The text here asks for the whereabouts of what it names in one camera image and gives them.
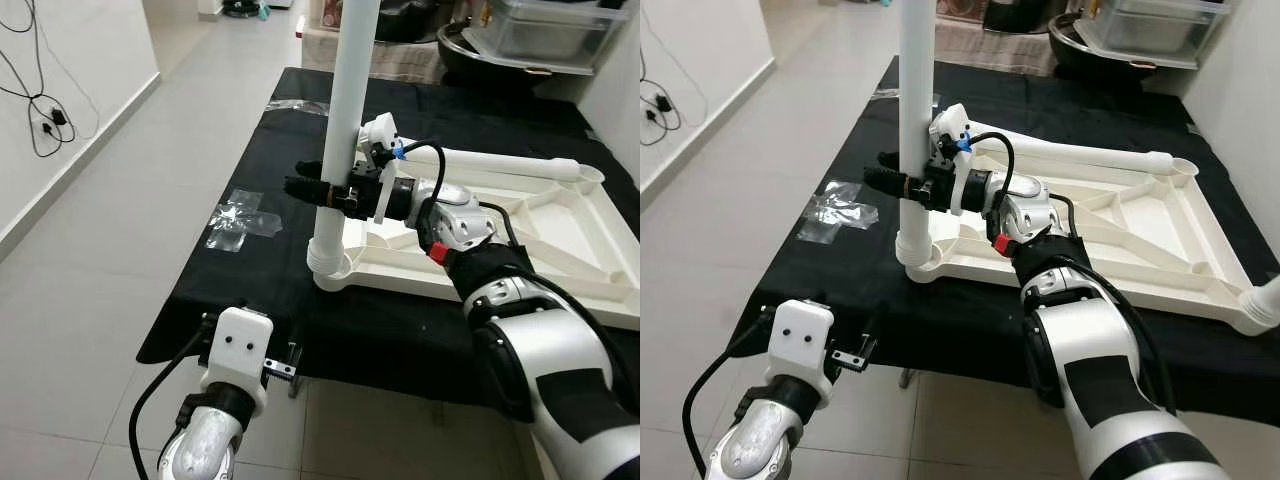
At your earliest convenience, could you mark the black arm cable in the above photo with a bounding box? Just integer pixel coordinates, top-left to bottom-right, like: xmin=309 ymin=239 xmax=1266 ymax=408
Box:
xmin=128 ymin=318 xmax=213 ymax=480
xmin=392 ymin=140 xmax=521 ymax=251
xmin=683 ymin=315 xmax=776 ymax=480
xmin=960 ymin=130 xmax=1081 ymax=241

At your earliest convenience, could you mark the black tablecloth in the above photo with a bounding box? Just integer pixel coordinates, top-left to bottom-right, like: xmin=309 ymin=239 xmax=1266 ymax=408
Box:
xmin=135 ymin=67 xmax=640 ymax=416
xmin=730 ymin=57 xmax=1280 ymax=426

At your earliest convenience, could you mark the black bag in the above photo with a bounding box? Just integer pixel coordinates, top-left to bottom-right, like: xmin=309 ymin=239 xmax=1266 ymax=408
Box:
xmin=375 ymin=0 xmax=446 ymax=43
xmin=985 ymin=0 xmax=1051 ymax=33

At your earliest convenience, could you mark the white plastic table top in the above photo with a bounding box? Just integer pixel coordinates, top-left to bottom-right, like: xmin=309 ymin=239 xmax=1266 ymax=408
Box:
xmin=318 ymin=148 xmax=640 ymax=331
xmin=905 ymin=140 xmax=1280 ymax=336

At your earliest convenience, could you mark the white plastic table leg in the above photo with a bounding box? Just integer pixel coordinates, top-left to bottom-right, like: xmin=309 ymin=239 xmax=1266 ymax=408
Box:
xmin=970 ymin=128 xmax=1173 ymax=173
xmin=305 ymin=0 xmax=383 ymax=291
xmin=895 ymin=0 xmax=943 ymax=281
xmin=400 ymin=145 xmax=586 ymax=183
xmin=1238 ymin=280 xmax=1280 ymax=336

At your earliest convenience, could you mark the cross-shaped clear tape piece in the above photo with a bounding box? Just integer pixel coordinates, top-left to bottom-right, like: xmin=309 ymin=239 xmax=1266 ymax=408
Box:
xmin=795 ymin=180 xmax=881 ymax=244
xmin=203 ymin=188 xmax=284 ymax=253

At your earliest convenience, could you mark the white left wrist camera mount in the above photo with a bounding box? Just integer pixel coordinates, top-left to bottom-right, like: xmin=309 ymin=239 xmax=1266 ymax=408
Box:
xmin=765 ymin=300 xmax=836 ymax=401
xmin=205 ymin=307 xmax=276 ymax=411

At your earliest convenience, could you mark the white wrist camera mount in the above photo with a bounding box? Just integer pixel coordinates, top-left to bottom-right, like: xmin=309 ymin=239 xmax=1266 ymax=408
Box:
xmin=765 ymin=300 xmax=836 ymax=401
xmin=355 ymin=113 xmax=413 ymax=223
xmin=928 ymin=103 xmax=986 ymax=216
xmin=205 ymin=307 xmax=276 ymax=411

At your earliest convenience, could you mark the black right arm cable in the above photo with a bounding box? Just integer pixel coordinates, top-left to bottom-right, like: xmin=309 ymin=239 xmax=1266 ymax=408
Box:
xmin=392 ymin=140 xmax=521 ymax=251
xmin=960 ymin=130 xmax=1081 ymax=241

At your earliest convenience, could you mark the clear plastic storage box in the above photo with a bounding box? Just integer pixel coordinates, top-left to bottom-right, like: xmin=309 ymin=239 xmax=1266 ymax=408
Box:
xmin=465 ymin=0 xmax=629 ymax=63
xmin=1075 ymin=0 xmax=1229 ymax=69

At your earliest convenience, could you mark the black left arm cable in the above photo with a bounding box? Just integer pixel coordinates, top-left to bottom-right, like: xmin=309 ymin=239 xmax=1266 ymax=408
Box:
xmin=683 ymin=315 xmax=776 ymax=480
xmin=128 ymin=318 xmax=213 ymax=480

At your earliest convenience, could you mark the black hanging wall cable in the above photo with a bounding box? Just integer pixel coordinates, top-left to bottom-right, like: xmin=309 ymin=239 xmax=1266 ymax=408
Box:
xmin=0 ymin=0 xmax=101 ymax=159
xmin=640 ymin=50 xmax=691 ymax=136

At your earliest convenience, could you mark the black wok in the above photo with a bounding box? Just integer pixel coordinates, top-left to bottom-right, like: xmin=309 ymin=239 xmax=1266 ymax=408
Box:
xmin=437 ymin=20 xmax=561 ymax=86
xmin=1048 ymin=12 xmax=1171 ymax=76

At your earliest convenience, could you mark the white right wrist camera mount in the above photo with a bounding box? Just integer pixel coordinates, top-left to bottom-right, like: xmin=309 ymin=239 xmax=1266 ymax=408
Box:
xmin=355 ymin=113 xmax=413 ymax=223
xmin=928 ymin=103 xmax=986 ymax=216

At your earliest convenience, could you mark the beige patterned bench cloth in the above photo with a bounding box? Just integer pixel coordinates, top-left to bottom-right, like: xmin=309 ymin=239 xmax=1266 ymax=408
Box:
xmin=300 ymin=25 xmax=446 ymax=86
xmin=930 ymin=15 xmax=1056 ymax=76

